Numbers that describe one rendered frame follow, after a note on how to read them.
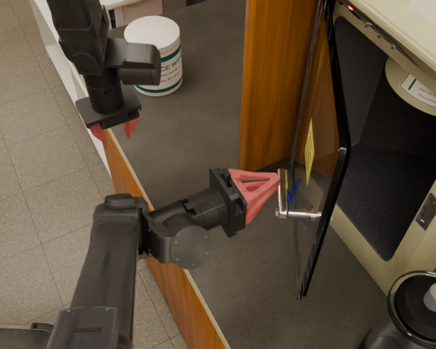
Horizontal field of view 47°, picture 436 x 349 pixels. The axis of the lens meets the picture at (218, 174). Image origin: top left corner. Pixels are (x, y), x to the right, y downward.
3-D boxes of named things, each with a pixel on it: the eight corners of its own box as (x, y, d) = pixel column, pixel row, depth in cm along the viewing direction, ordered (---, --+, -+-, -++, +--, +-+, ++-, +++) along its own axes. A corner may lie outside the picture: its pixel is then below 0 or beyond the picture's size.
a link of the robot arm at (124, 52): (77, 4, 75) (68, 52, 71) (153, 6, 74) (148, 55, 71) (96, 52, 86) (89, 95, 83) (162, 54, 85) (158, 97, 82)
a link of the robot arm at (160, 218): (136, 210, 72) (148, 245, 73) (148, 224, 65) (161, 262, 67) (180, 193, 74) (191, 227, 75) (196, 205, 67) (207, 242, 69)
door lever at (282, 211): (308, 177, 78) (311, 166, 76) (312, 226, 72) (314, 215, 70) (274, 176, 79) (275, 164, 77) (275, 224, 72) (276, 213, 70)
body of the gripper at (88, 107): (142, 112, 89) (138, 79, 83) (88, 131, 86) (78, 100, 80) (129, 90, 92) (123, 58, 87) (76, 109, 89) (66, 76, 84)
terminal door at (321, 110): (294, 166, 104) (327, -6, 73) (300, 304, 86) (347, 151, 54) (291, 166, 104) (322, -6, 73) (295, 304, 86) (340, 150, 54)
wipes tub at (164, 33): (170, 58, 134) (165, 9, 123) (192, 87, 127) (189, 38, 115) (124, 73, 130) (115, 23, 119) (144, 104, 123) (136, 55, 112)
